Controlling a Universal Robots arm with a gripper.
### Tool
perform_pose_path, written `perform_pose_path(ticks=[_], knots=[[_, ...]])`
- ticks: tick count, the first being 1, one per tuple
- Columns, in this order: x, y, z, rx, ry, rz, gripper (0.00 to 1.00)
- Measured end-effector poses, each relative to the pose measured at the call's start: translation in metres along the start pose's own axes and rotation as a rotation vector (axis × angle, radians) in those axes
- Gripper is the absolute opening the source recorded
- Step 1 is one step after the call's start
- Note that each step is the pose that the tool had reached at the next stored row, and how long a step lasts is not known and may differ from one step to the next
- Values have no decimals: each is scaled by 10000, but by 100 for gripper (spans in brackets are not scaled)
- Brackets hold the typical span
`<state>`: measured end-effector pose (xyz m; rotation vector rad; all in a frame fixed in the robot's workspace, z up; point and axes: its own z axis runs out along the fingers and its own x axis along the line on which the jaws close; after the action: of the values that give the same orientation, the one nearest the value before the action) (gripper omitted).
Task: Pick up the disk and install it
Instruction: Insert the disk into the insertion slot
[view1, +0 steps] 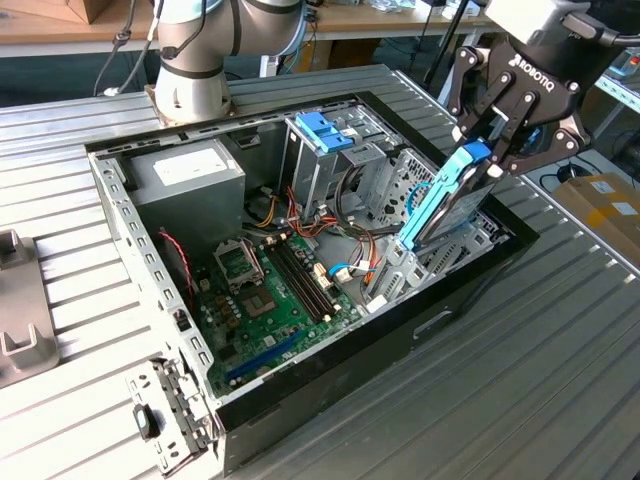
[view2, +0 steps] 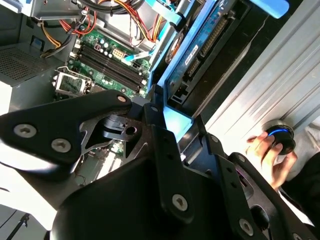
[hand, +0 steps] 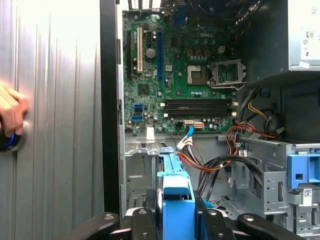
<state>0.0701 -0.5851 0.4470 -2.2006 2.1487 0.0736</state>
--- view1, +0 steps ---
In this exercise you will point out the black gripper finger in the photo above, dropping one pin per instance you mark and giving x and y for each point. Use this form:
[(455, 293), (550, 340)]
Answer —
[(457, 90), (570, 142)]

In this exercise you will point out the hard disk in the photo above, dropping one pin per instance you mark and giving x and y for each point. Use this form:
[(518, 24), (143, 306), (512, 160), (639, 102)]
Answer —
[(450, 200)]

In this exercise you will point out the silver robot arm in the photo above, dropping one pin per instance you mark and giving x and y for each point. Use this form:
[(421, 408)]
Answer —
[(260, 25)]

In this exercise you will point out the perforated metal disk bay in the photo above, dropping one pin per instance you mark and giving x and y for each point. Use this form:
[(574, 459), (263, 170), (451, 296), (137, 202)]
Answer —
[(400, 280)]

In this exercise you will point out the black tripod pole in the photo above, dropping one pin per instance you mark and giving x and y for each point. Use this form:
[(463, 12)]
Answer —
[(448, 42)]

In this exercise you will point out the pale blue teach pendant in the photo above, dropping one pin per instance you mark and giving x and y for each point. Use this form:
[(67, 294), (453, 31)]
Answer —
[(627, 65)]

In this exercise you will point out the cardboard box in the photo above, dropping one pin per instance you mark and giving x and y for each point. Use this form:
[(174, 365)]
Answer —
[(600, 215)]

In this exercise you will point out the wooden desk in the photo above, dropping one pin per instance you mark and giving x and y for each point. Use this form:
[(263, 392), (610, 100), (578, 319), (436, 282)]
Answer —
[(380, 22)]

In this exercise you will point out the blue drive bay latch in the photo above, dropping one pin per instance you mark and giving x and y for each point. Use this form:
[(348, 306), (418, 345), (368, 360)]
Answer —
[(320, 132)]

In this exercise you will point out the grey metal drive cage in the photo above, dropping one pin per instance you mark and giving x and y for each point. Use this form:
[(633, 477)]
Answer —
[(310, 180)]

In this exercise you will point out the white plastic tab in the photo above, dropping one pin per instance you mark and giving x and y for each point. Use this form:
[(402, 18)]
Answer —
[(377, 304)]

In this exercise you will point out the black RAM slot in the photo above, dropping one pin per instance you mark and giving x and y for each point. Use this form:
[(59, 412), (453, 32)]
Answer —
[(300, 287), (312, 275)]

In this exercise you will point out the CPU socket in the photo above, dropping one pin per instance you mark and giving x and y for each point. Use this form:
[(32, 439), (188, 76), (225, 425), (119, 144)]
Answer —
[(231, 245)]

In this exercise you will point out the grey power supply unit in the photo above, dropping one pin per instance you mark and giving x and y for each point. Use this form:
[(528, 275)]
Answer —
[(195, 200)]

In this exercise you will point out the dark square chipset chip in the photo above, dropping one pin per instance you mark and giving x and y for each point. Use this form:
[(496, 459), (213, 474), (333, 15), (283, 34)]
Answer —
[(259, 302)]

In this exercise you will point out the green motherboard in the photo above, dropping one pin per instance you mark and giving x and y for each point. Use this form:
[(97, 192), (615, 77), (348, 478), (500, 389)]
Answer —
[(280, 330)]

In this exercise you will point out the black PC case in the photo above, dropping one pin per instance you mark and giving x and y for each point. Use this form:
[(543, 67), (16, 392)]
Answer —
[(350, 370)]

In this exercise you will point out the blue expansion slot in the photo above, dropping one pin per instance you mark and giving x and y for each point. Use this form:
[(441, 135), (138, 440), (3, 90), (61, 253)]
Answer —
[(265, 356)]

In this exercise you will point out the black plastic latch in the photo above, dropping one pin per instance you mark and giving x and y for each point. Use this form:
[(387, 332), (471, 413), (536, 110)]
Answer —
[(145, 421)]

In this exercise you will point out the grey parts rack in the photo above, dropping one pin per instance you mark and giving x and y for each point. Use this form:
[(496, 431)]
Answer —
[(25, 300)]

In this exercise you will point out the metal shelf frame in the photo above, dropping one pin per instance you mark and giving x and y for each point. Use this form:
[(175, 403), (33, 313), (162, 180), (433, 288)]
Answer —
[(620, 92)]

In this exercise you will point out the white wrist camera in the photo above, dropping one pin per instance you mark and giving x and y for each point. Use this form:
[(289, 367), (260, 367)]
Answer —
[(525, 15)]

